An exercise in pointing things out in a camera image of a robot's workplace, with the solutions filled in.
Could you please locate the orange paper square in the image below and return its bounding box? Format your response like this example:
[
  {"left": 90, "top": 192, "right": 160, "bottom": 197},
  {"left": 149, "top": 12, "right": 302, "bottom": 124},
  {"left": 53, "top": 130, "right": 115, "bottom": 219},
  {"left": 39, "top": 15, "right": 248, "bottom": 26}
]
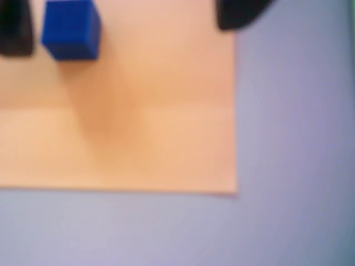
[{"left": 0, "top": 0, "right": 239, "bottom": 197}]

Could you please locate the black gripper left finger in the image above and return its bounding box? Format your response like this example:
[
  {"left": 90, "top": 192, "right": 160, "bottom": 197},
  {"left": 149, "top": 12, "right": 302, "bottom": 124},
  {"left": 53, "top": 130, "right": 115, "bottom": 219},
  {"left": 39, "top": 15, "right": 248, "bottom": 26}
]
[{"left": 0, "top": 0, "right": 36, "bottom": 58}]

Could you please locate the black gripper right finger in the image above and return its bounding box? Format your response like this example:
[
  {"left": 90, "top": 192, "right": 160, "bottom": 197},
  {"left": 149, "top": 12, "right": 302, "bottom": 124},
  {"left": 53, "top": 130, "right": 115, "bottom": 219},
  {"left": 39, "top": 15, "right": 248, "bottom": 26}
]
[{"left": 215, "top": 0, "right": 276, "bottom": 31}]

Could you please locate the tiny blue cube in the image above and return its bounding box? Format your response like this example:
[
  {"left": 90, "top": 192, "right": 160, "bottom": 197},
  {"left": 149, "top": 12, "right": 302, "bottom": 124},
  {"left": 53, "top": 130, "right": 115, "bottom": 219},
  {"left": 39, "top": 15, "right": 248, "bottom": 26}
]
[{"left": 40, "top": 0, "right": 103, "bottom": 62}]

